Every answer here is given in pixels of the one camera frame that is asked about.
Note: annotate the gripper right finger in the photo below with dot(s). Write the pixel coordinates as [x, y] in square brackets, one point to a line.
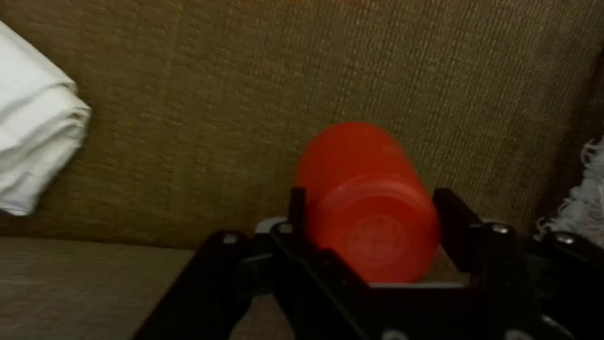
[509, 264]

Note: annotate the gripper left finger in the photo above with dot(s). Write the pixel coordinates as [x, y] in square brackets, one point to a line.
[283, 269]

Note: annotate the white fringed cloth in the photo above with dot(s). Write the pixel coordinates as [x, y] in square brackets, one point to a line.
[583, 198]

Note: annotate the orange plastic cup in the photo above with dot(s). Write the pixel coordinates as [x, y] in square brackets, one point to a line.
[368, 198]

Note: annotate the brown fabric couch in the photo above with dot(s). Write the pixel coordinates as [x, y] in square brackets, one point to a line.
[264, 94]

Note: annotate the folded white towel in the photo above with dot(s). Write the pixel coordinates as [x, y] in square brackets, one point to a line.
[33, 127]

